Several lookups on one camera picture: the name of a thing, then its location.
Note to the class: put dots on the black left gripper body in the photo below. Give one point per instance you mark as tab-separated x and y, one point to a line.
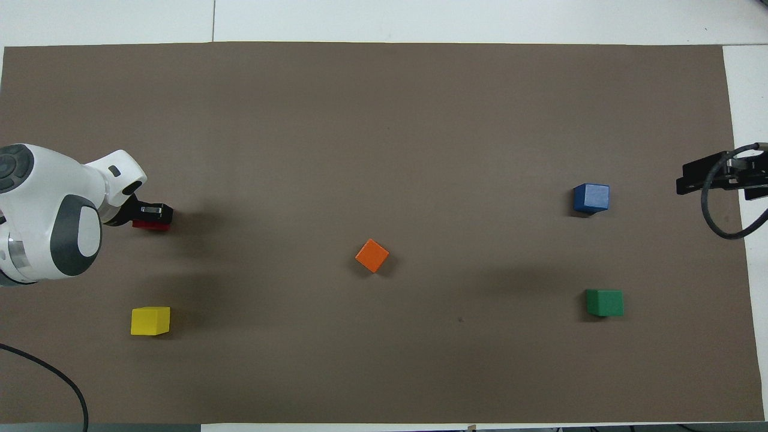
123	215

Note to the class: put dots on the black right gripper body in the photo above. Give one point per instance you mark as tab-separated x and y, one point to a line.
750	174

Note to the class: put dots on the red wooden block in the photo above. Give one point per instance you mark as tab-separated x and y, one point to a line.
150	225

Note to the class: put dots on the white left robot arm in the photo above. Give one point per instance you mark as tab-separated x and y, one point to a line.
36	204

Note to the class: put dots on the yellow wooden block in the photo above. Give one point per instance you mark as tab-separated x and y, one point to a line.
150	321

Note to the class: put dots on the blue wooden block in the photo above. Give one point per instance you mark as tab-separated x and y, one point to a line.
591	198

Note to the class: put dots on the green wooden block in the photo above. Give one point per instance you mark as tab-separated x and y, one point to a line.
605	303

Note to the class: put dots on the orange wooden block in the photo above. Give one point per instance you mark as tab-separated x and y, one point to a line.
372	255

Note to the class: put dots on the brown paper table mat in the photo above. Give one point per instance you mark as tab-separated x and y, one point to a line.
384	150

